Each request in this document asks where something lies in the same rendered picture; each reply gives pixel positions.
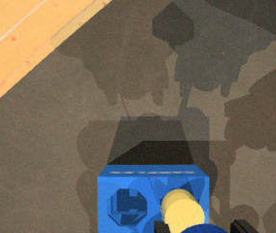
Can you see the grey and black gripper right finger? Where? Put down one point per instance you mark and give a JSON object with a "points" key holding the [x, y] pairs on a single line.
{"points": [[242, 226]]}

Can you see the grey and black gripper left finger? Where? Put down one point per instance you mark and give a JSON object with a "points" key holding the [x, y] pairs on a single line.
{"points": [[161, 227]]}

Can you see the clear conical tube with yellow liquid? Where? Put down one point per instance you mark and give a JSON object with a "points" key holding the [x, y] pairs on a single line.
{"points": [[184, 214]]}

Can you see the blue tube rack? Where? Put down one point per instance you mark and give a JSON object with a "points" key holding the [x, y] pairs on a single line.
{"points": [[130, 196]]}

